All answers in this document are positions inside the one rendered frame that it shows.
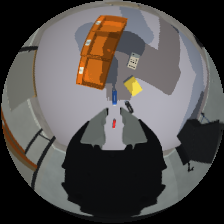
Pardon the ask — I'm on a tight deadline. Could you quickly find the orange three-compartment bin rack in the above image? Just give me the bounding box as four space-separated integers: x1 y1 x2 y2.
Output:
76 15 128 90

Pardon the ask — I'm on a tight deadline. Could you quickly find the white domino tile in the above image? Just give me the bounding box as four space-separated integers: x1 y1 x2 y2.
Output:
127 52 140 70

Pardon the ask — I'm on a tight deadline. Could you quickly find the blue aa battery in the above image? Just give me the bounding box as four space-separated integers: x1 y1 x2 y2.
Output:
112 90 117 106

